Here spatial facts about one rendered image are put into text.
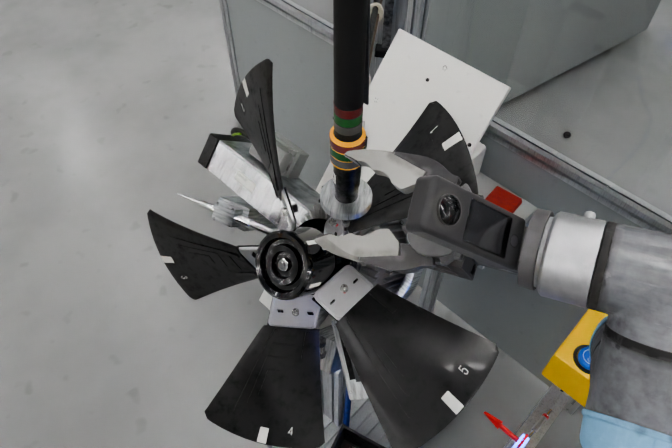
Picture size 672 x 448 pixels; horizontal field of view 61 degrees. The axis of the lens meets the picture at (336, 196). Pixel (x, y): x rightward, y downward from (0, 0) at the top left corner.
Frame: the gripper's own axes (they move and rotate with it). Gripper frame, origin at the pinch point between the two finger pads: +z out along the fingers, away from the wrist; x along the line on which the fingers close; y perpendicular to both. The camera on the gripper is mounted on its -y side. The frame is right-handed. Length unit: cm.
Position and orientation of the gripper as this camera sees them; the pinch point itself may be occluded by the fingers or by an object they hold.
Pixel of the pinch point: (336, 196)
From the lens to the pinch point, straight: 57.1
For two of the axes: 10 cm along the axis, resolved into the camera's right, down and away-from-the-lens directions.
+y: 3.8, 3.2, 8.7
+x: 3.3, -9.2, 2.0
